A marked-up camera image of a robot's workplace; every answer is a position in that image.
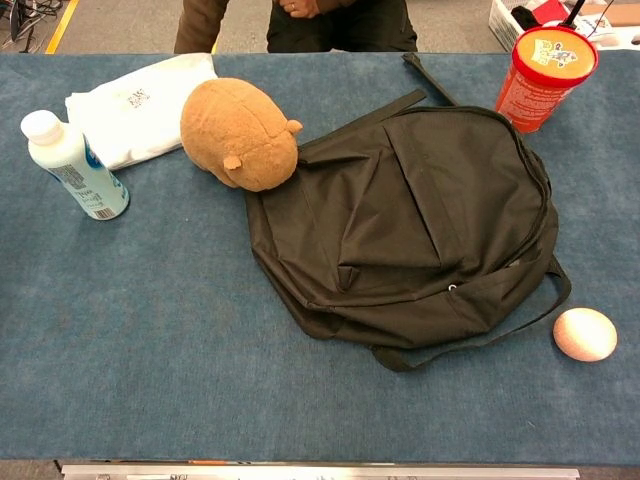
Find brown plush toy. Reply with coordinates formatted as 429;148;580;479
179;77;305;194

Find white storage box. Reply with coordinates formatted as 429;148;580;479
487;0;640;53

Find aluminium frame rail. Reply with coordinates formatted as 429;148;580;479
60;463;581;480

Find blue table mat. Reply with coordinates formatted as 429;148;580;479
0;49;640;463

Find seated person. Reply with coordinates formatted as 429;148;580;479
173;0;419;55

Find white plastic packaged cloth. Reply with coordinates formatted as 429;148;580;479
64;52;219;172

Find black backpack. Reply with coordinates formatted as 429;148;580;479
244;51;573;373

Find beige wooden egg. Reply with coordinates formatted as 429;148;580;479
552;307;619;363

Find orange cylindrical canister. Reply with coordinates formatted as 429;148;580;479
494;26;599;135

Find white blue lotion bottle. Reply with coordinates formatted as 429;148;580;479
20;109;131;222

